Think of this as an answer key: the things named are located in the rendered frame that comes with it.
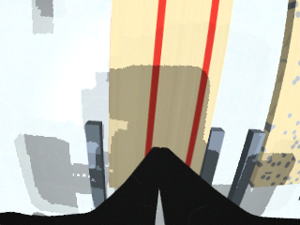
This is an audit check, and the cream strip with red lines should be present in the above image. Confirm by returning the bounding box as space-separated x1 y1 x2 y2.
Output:
109 0 233 188

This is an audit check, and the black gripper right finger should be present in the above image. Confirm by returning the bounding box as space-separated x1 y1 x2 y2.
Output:
160 147 300 225

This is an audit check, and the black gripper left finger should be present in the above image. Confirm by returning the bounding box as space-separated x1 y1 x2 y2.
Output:
0 147 162 225

